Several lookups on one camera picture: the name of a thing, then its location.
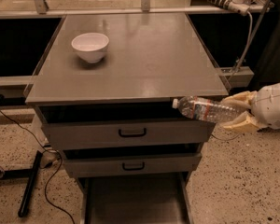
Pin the black middle drawer handle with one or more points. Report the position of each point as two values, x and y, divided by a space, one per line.
133 166

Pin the dark cabinet at right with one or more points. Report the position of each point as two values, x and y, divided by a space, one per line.
267 70

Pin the metal frame rail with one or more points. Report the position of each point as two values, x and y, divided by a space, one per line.
115 10

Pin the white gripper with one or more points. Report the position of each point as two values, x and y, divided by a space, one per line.
268 106

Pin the grey middle drawer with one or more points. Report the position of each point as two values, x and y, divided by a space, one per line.
155 164

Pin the grey open bottom drawer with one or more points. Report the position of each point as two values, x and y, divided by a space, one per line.
136 199

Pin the grey top drawer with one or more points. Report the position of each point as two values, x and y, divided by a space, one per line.
84 135

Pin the grey drawer cabinet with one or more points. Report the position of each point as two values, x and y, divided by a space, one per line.
151 60

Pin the white ceramic bowl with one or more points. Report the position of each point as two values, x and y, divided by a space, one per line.
90 47

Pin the clear plastic water bottle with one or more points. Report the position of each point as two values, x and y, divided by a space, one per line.
199 108

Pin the white power strip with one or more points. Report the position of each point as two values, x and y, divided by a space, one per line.
236 6

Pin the black drawer handle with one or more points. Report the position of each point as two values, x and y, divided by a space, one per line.
132 133
133 166

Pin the black top drawer handle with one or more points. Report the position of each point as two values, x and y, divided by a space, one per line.
132 133

